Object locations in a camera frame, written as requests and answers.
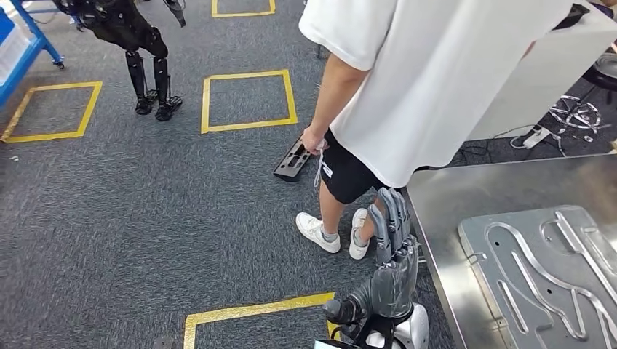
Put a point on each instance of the black camera bracket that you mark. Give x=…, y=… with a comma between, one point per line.
x=371, y=332

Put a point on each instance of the black stool chrome base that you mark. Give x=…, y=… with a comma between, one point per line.
x=602, y=72

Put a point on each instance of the person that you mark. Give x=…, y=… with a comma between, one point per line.
x=434, y=72

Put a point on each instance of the steel workbench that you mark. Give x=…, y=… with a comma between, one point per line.
x=458, y=192

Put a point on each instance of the black plastic frame part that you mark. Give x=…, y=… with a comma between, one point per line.
x=289, y=166

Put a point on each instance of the blue plastic bin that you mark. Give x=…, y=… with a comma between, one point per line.
x=6, y=24

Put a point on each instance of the blue metal shelf rack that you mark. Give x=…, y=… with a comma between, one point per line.
x=33, y=48

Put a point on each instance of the person's forearm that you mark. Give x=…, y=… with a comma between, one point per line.
x=337, y=96

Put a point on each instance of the person's hand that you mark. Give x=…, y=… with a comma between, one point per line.
x=314, y=140

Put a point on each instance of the black humanoid robot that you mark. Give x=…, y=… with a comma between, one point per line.
x=120, y=24

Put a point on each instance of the white plastic bin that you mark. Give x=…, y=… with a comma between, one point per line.
x=14, y=48

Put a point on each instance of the stamped sheet metal panel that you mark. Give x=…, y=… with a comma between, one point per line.
x=530, y=313

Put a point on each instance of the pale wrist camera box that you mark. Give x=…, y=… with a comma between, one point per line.
x=330, y=345

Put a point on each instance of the white shoe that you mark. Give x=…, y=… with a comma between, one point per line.
x=315, y=233
x=357, y=241

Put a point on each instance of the black foam tray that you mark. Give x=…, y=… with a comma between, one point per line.
x=573, y=17

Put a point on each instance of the white power strip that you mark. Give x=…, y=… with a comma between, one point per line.
x=535, y=137

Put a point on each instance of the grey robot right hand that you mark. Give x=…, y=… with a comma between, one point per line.
x=393, y=284

